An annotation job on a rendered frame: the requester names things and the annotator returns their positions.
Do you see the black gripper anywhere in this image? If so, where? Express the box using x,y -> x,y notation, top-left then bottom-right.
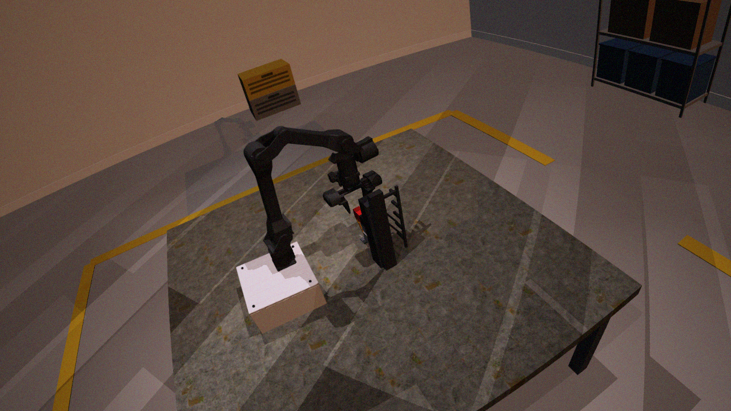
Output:
323,169 -> 382,214

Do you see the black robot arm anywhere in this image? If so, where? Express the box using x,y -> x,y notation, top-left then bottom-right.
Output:
243,126 -> 379,271

